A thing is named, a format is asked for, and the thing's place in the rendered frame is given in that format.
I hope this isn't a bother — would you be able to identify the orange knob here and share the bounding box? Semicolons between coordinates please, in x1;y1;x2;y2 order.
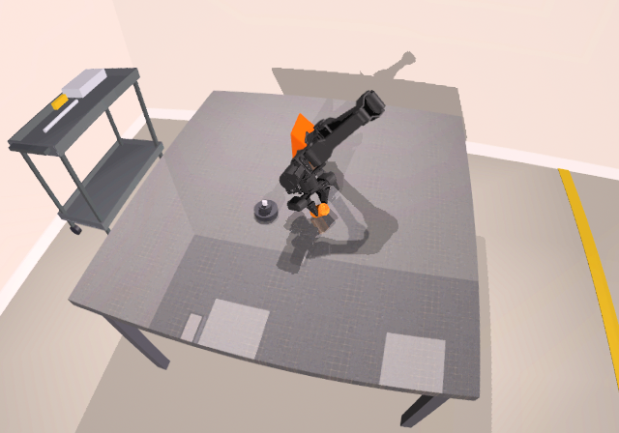
310;203;330;217

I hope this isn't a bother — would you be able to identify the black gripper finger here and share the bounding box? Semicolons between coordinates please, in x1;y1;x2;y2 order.
306;201;318;217
316;187;331;204

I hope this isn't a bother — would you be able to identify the silver round pedestal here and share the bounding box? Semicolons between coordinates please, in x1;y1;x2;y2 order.
253;200;279;221

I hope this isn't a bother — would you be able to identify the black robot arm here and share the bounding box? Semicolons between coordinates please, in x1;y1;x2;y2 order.
280;90;386;194

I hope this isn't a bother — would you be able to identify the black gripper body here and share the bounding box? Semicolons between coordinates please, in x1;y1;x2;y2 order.
287;173;337;212

